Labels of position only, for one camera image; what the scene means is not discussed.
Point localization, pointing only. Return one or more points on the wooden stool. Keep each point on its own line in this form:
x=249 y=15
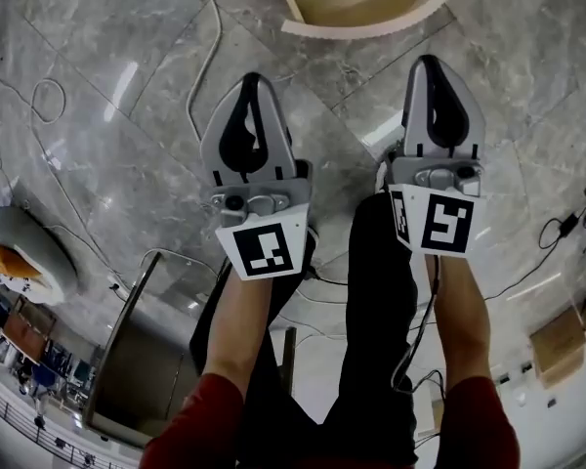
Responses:
x=27 y=330

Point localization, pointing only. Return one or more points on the person's right forearm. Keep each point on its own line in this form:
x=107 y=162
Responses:
x=464 y=325

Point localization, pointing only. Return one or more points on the person's black trousers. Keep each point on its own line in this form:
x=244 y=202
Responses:
x=376 y=311

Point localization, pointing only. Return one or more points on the person's right white shoe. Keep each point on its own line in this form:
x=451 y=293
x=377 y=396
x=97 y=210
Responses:
x=382 y=179

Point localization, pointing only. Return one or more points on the person's left white shoe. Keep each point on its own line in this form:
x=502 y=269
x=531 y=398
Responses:
x=314 y=236

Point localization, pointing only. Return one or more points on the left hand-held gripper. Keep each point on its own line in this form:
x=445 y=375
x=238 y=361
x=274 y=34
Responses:
x=263 y=252

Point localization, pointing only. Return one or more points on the orange cushion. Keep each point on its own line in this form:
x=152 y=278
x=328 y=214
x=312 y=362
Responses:
x=5 y=262

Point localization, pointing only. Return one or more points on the grey desk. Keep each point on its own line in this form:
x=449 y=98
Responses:
x=137 y=369

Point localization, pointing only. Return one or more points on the person's red shirt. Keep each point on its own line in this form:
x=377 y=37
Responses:
x=190 y=428

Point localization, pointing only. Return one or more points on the person's white shoe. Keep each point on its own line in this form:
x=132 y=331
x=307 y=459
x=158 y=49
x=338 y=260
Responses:
x=382 y=179
x=314 y=236

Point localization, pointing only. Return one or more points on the person's left forearm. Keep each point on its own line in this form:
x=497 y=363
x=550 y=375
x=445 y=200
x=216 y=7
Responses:
x=239 y=330

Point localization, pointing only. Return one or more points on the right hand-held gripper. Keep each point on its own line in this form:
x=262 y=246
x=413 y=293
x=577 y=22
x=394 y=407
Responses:
x=444 y=223

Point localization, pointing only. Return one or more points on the brown cardboard box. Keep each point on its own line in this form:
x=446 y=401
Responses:
x=559 y=345

